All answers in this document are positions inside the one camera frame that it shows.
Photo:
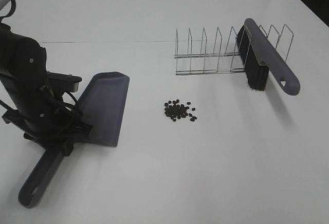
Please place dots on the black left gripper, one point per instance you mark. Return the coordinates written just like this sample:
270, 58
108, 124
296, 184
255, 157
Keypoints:
44, 132

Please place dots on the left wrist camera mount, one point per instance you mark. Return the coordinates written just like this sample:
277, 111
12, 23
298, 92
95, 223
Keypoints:
63, 82

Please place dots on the metal wire rack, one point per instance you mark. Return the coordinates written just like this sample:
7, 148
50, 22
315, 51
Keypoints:
220, 53

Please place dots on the purple plastic dustpan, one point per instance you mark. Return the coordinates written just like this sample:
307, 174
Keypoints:
102, 103

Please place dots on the pile of coffee beans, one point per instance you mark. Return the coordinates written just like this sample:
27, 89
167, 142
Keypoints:
176, 110

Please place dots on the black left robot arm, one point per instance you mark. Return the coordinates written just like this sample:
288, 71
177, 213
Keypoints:
40, 111

